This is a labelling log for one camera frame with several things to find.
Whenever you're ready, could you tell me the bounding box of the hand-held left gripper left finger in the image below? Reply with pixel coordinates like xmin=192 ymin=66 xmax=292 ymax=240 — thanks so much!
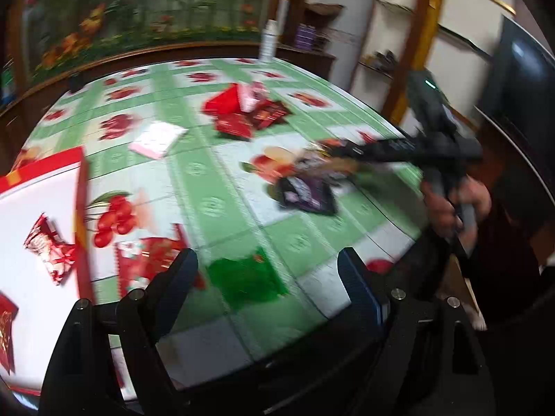
xmin=39 ymin=248 xmax=199 ymax=416

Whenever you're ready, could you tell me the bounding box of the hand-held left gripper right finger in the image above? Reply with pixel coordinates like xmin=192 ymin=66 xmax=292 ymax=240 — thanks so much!
xmin=337 ymin=247 xmax=497 ymax=416

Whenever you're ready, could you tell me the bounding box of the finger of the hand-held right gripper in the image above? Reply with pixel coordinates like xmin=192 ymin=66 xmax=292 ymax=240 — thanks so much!
xmin=330 ymin=139 xmax=420 ymax=162

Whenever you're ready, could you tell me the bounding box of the red serrated-edge snack packet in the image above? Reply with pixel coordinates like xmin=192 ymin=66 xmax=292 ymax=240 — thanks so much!
xmin=114 ymin=224 xmax=205 ymax=301

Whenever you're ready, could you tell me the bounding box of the green snack packet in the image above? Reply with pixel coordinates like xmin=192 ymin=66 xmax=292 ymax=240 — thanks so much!
xmin=207 ymin=246 xmax=290 ymax=309

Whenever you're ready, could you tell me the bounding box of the gold foil snack packet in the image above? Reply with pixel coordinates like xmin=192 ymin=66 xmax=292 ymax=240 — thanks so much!
xmin=294 ymin=144 xmax=357 ymax=179

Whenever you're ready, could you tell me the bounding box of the purple snack packet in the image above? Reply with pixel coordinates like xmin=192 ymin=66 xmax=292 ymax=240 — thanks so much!
xmin=276 ymin=174 xmax=338 ymax=216

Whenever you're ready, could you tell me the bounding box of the pale pink packet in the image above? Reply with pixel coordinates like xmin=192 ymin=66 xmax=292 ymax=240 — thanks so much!
xmin=129 ymin=120 xmax=188 ymax=159

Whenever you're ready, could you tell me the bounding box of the pink white snack packet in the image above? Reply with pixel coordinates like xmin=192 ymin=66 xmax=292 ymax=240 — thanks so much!
xmin=240 ymin=81 xmax=270 ymax=113

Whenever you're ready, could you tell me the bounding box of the long plain red packet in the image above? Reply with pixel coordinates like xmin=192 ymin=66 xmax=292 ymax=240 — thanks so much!
xmin=204 ymin=84 xmax=244 ymax=119

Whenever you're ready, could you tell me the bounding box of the red rimmed white tray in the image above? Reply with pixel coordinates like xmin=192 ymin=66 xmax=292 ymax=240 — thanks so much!
xmin=0 ymin=146 xmax=95 ymax=396

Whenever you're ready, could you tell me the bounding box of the person's right hand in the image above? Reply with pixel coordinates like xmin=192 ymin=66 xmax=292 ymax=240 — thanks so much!
xmin=421 ymin=175 xmax=493 ymax=238

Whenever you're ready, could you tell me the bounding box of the green checked fruit-print tablecloth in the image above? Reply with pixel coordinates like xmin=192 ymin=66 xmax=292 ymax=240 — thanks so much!
xmin=13 ymin=57 xmax=428 ymax=400

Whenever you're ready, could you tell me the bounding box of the black television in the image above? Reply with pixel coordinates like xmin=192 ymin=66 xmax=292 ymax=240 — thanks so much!
xmin=476 ymin=14 xmax=555 ymax=172

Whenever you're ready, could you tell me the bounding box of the red white snack packet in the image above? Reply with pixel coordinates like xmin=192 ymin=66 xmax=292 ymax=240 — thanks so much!
xmin=24 ymin=214 xmax=79 ymax=287

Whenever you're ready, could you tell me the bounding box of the wooden corner shelf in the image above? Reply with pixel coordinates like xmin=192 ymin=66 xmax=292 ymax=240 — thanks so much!
xmin=302 ymin=2 xmax=344 ymax=20

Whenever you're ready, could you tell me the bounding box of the white spray bottle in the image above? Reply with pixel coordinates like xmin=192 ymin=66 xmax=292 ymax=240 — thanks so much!
xmin=259 ymin=19 xmax=279 ymax=62

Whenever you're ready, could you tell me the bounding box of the dark red gold-print packet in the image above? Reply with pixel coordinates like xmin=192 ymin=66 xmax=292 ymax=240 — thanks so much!
xmin=0 ymin=294 xmax=20 ymax=375

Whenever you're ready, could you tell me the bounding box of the floral glass panel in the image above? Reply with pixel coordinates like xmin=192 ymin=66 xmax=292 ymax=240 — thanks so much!
xmin=26 ymin=0 xmax=279 ymax=84

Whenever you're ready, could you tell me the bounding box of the white wall display shelf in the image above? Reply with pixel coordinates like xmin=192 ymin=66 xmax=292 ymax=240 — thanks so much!
xmin=358 ymin=0 xmax=493 ymax=81

